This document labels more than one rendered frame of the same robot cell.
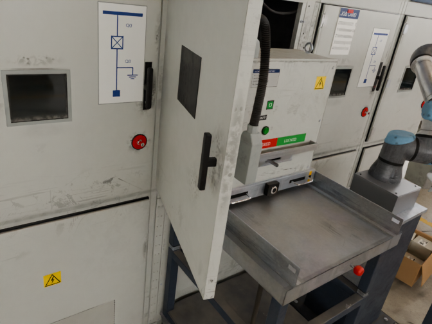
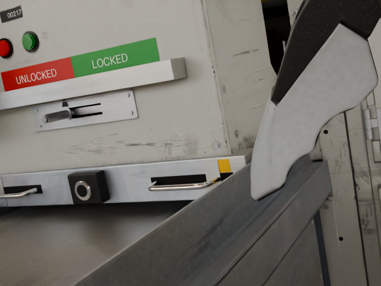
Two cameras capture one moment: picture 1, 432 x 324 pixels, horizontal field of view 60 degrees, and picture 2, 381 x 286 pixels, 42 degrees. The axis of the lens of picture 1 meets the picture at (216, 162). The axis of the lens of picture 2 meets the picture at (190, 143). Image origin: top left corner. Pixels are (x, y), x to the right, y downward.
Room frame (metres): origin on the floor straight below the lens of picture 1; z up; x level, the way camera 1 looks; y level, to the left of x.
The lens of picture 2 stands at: (1.18, -1.02, 1.05)
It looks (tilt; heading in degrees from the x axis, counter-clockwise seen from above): 8 degrees down; 68
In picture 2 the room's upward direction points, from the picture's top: 10 degrees counter-clockwise
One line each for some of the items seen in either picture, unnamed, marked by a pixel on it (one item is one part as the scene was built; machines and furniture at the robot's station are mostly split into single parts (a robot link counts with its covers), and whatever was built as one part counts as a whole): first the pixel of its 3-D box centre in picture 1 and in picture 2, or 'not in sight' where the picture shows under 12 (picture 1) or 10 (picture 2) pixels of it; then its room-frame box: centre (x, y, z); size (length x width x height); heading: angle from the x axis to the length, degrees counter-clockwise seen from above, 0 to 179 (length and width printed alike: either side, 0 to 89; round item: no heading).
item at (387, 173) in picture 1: (387, 167); not in sight; (1.66, -0.82, 0.91); 0.15 x 0.15 x 0.10
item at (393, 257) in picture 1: (357, 262); not in sight; (1.62, -0.82, 0.36); 0.30 x 0.30 x 0.73; 41
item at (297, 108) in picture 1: (280, 126); (62, 27); (1.32, -0.22, 1.15); 0.48 x 0.01 x 0.48; 129
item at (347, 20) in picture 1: (344, 32); not in sight; (1.87, -0.51, 1.47); 0.15 x 0.01 x 0.21; 129
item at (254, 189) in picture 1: (265, 184); (102, 181); (1.33, -0.21, 0.90); 0.54 x 0.05 x 0.06; 129
